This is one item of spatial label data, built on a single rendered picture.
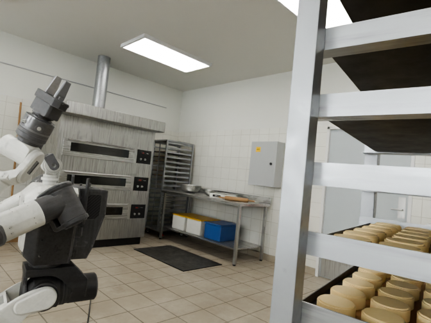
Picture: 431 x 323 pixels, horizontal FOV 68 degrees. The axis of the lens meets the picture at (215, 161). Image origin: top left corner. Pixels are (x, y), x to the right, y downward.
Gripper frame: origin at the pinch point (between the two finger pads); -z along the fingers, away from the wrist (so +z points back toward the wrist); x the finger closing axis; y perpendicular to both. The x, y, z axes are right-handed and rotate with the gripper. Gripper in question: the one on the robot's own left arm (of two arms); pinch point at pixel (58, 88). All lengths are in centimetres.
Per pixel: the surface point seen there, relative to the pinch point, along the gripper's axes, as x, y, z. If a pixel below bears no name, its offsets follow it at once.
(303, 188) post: -83, -27, -6
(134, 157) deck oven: 227, 343, 52
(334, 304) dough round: -93, -19, 5
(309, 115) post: -80, -28, -14
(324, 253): -89, -23, 0
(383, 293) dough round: -98, -8, 1
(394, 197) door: -119, 367, -72
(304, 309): -90, -22, 7
